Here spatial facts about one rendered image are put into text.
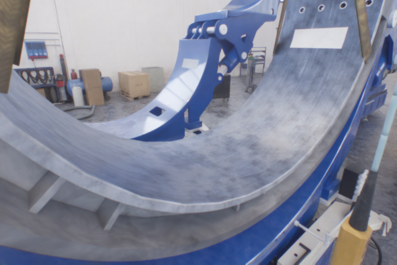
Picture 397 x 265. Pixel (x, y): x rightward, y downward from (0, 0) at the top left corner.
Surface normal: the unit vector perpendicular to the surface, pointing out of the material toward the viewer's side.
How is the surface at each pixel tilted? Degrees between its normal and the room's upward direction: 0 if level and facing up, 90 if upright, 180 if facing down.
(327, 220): 0
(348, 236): 90
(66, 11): 90
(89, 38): 90
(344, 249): 90
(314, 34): 75
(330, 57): 65
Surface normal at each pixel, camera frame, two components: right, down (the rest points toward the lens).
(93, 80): 0.71, 0.22
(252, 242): 0.01, -0.95
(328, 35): -0.77, -0.06
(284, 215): -0.18, -0.88
